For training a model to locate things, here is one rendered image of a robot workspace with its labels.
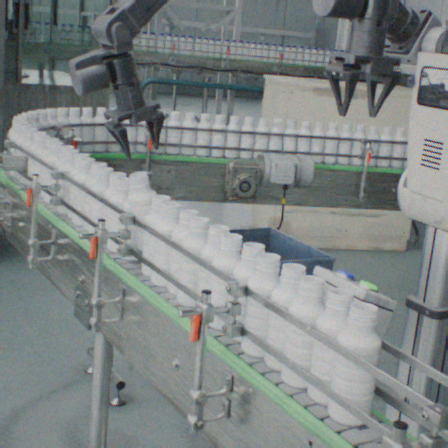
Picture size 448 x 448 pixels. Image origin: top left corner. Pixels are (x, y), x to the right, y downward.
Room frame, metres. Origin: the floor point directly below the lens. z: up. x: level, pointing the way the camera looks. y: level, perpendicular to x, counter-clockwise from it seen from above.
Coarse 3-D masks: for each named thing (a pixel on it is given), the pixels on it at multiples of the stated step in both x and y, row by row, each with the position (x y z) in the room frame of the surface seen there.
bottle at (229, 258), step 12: (228, 240) 1.31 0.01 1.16; (240, 240) 1.32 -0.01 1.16; (228, 252) 1.31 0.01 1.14; (240, 252) 1.32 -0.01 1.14; (216, 264) 1.31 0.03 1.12; (228, 264) 1.30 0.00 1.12; (216, 276) 1.30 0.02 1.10; (216, 288) 1.30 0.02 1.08; (216, 300) 1.30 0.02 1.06; (228, 300) 1.30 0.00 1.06; (216, 324) 1.30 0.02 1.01
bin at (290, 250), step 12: (252, 228) 2.26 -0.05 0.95; (264, 228) 2.28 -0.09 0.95; (252, 240) 2.26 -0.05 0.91; (264, 240) 2.28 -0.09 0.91; (276, 240) 2.26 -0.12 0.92; (288, 240) 2.21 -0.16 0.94; (264, 252) 2.28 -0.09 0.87; (276, 252) 2.25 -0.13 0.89; (288, 252) 2.20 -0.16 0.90; (300, 252) 2.15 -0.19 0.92; (312, 252) 2.11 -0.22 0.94; (324, 252) 2.07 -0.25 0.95; (300, 264) 1.97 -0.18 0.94; (312, 264) 1.99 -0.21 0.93; (324, 264) 2.02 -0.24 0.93
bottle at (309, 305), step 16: (304, 288) 1.11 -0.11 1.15; (320, 288) 1.11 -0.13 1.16; (304, 304) 1.11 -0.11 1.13; (320, 304) 1.11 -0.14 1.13; (304, 320) 1.10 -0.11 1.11; (288, 336) 1.11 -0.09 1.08; (304, 336) 1.10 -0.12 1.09; (288, 352) 1.11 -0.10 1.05; (304, 352) 1.09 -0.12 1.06; (304, 368) 1.09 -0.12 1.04; (288, 384) 1.10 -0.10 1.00; (304, 384) 1.09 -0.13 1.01
